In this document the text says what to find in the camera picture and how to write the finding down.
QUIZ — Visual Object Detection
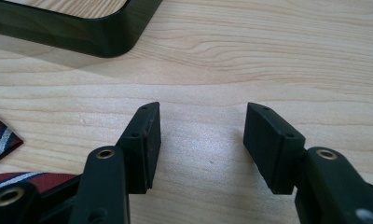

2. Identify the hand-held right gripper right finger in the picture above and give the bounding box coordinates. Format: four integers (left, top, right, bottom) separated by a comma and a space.
242, 102, 373, 224

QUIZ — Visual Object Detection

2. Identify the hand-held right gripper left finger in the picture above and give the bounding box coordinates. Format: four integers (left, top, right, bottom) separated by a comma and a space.
68, 101, 162, 224

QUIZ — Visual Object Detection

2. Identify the black tray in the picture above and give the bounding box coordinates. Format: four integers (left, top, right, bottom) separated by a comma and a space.
0, 0, 163, 59

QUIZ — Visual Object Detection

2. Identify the red striped necktie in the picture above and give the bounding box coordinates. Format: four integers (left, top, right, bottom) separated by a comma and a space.
0, 113, 78, 194

